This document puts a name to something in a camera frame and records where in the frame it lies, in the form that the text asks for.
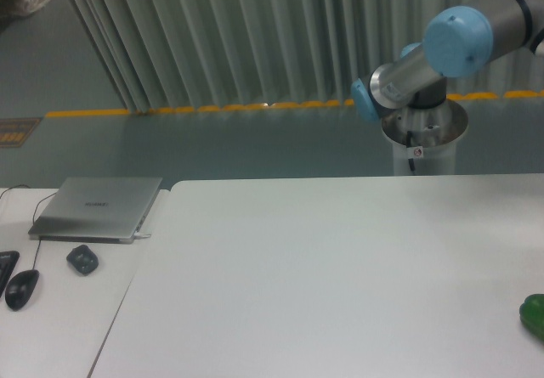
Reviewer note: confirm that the black computer mouse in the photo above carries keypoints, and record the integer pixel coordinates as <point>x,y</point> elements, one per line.
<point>20,289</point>

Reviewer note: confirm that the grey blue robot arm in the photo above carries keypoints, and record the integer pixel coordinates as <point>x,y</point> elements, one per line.
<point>457,42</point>

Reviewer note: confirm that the green pepper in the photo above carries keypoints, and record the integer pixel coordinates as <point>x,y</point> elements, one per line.
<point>531,315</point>

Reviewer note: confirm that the white usb plug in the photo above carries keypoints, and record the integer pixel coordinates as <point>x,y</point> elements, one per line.
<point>140,236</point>

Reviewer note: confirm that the grey pleated curtain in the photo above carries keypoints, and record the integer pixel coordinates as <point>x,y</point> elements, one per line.
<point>199,53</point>

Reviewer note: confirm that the silver closed laptop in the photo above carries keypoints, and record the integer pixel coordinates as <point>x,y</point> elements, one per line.
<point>109,209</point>

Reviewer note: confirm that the small black controller device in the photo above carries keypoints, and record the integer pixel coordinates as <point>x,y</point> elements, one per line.
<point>83,260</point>

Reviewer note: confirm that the black keyboard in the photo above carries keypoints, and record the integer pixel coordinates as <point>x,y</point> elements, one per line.
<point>8,261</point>

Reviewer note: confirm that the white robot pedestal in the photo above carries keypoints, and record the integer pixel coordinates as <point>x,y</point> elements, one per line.
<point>424,142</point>

